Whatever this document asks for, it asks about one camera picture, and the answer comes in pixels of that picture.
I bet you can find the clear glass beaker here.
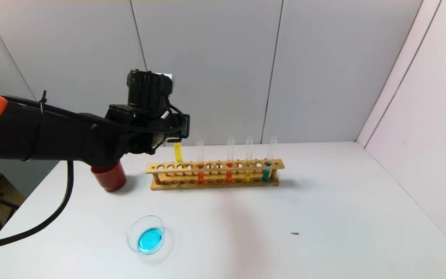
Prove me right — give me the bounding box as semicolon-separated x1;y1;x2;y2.
125;215;167;255

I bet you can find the wooden test tube rack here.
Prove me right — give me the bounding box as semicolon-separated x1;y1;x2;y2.
146;159;285;191

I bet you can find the blue pigment glass test tube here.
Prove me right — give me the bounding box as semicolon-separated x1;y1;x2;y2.
262;136;278;182

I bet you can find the orange pigment glass test tube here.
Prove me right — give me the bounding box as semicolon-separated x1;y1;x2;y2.
197;138;205;185
225;136;235;184

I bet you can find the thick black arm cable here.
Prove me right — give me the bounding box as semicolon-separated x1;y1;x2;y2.
0;161;75;252

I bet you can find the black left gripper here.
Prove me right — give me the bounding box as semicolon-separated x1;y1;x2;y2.
171;114;190;143

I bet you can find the dark red plastic cup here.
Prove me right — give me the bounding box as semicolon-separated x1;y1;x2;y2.
91;162;127;193

